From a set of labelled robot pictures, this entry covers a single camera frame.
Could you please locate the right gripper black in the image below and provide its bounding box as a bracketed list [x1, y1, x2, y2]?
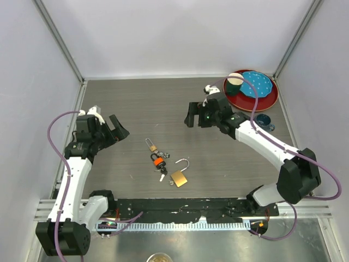
[184, 102, 220, 128]

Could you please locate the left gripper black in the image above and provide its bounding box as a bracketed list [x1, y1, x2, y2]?
[92, 115, 129, 150]

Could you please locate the small brass padlock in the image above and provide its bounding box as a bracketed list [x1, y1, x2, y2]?
[145, 138, 157, 152]

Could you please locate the large brass padlock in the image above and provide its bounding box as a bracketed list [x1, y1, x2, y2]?
[171, 158, 190, 188]

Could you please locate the small padlock key bunch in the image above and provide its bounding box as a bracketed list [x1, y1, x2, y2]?
[154, 150, 170, 158]

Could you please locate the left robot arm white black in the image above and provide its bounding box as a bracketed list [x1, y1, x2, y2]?
[35, 112, 129, 259]

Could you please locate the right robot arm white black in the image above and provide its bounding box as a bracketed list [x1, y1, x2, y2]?
[184, 92, 321, 216]

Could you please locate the dark green cup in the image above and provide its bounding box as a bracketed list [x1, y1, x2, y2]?
[225, 73, 244, 96]

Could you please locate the red round tray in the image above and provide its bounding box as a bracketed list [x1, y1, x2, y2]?
[223, 69, 279, 112]

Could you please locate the orange black padlock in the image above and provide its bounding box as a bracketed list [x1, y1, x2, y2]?
[150, 153, 166, 170]

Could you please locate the dark blue mug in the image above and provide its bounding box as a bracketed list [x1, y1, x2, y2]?
[254, 114, 275, 132]

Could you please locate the blue dotted plate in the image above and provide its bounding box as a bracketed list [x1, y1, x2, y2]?
[240, 71, 273, 98]

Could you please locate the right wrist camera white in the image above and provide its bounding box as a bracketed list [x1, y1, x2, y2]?
[202, 85, 221, 106]

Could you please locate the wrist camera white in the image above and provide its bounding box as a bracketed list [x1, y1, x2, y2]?
[202, 85, 221, 106]
[78, 105, 105, 124]

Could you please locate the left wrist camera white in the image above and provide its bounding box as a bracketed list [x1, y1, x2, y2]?
[78, 105, 105, 124]

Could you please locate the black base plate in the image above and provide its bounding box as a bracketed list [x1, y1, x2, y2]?
[102, 198, 279, 224]

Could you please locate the white slotted cable duct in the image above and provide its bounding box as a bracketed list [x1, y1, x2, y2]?
[95, 221, 251, 230]

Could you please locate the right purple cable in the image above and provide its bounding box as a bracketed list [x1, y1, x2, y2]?
[209, 76, 342, 241]

